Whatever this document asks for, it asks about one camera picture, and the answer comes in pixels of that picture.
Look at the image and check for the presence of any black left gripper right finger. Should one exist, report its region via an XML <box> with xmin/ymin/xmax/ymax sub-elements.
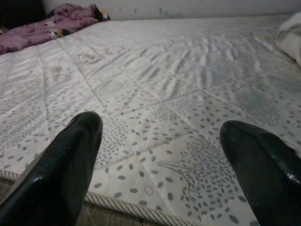
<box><xmin>220</xmin><ymin>120</ymin><xmax>301</xmax><ymax>226</ymax></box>

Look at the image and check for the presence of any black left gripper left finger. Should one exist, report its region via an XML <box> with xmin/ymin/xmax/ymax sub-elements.
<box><xmin>0</xmin><ymin>112</ymin><xmax>103</xmax><ymax>226</ymax></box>

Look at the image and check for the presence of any white pillow green tree print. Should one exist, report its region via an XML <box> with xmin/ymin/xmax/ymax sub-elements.
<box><xmin>277</xmin><ymin>11</ymin><xmax>301</xmax><ymax>62</ymax></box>

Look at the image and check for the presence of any patterned white mattress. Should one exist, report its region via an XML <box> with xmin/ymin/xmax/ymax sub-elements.
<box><xmin>0</xmin><ymin>14</ymin><xmax>301</xmax><ymax>226</ymax></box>

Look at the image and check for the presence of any purple cartoon mouse blanket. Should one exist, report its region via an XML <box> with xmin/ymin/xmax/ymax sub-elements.
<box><xmin>0</xmin><ymin>3</ymin><xmax>111</xmax><ymax>55</ymax></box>

